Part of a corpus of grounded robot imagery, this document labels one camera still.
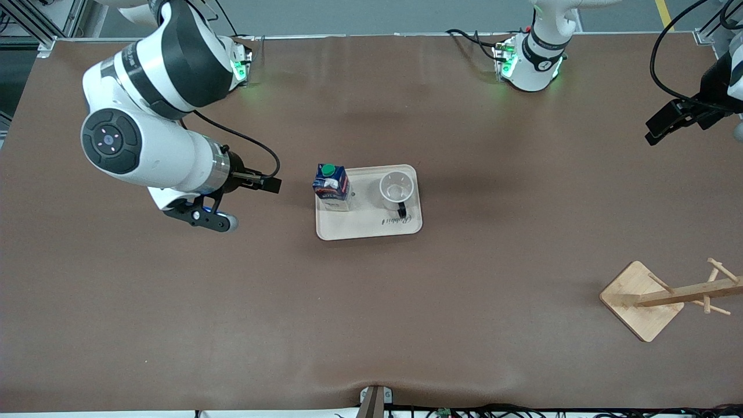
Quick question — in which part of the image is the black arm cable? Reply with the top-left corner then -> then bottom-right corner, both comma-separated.
189,110 -> 282,178
650,0 -> 743,109

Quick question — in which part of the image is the blue white milk carton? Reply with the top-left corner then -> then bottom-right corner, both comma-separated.
312,163 -> 352,212

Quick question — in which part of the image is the black left base cable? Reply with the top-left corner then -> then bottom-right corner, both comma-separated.
446,29 -> 509,62

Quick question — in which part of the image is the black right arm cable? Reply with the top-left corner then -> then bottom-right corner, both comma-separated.
189,110 -> 282,178

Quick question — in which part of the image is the black right base cable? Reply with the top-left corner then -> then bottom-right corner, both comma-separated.
200,0 -> 265,57

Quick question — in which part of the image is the brown camera post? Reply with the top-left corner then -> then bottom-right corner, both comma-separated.
355,386 -> 385,418

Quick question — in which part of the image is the white smiley cup black handle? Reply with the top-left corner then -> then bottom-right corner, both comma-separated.
380,172 -> 415,219

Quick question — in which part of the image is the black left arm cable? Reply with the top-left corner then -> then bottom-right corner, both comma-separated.
650,0 -> 743,109

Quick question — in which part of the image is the beige rectangular tray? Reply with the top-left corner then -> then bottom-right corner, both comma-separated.
315,164 -> 423,241

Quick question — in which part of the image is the grey clamp bracket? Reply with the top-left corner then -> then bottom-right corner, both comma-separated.
360,385 -> 393,405

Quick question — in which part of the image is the aluminium frame extrusion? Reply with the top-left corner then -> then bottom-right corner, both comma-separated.
694,0 -> 743,64
0,0 -> 88,59

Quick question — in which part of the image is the black base cable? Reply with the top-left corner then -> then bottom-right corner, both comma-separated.
446,29 -> 509,62
200,0 -> 265,57

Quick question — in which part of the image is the wooden cup rack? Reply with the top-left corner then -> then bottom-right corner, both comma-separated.
600,257 -> 743,342

